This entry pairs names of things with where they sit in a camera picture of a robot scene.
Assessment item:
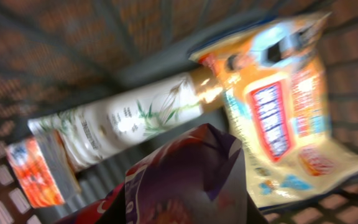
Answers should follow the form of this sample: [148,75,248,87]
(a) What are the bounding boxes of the white tube gold cap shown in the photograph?
[27,67,223,172]

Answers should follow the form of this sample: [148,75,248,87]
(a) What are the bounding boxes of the orange small packet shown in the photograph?
[6,131,81,208]

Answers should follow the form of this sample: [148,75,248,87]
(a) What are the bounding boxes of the grey plastic mesh basket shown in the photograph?
[0,0,358,223]

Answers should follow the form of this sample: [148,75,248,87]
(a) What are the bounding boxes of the red purple Carefree pack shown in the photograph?
[59,124,267,224]

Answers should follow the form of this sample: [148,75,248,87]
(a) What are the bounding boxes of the yellow snack chip bag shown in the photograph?
[188,12,358,210]

